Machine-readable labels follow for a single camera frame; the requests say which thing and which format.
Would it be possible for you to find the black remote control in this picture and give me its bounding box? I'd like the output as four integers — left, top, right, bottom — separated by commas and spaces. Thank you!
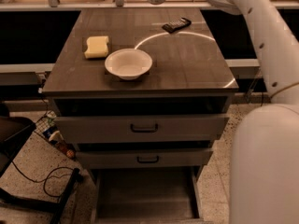
162, 18, 192, 34

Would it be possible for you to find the open bottom drawer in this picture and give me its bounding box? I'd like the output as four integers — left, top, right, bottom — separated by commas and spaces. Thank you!
91, 167, 213, 224

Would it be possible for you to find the grey drawer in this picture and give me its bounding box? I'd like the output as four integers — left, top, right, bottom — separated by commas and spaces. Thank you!
77, 148, 212, 169
55, 114, 229, 144

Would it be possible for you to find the middle grey drawer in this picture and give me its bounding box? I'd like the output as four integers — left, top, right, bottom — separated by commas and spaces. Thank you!
77, 148, 212, 169

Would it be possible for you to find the white bowl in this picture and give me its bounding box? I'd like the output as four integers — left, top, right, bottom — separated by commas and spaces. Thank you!
105, 49, 152, 80

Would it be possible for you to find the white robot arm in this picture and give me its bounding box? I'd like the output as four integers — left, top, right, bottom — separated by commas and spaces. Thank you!
207, 0, 299, 224

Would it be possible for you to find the top grey drawer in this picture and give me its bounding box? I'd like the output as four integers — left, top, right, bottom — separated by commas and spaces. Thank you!
55, 114, 229, 144

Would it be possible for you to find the yellow sponge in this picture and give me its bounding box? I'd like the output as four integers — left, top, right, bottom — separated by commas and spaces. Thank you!
84, 36, 109, 59

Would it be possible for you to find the grey drawer cabinet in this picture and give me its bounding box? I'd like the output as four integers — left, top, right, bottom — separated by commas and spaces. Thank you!
44, 8, 237, 224

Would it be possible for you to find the wire basket with items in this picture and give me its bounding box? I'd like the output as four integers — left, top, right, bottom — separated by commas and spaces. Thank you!
36, 111, 76, 160

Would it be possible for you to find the black chair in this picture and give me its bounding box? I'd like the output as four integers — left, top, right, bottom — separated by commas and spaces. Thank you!
0, 103, 82, 224

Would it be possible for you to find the black floor cable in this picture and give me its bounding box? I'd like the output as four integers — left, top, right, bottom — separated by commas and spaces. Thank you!
10, 159, 78, 199

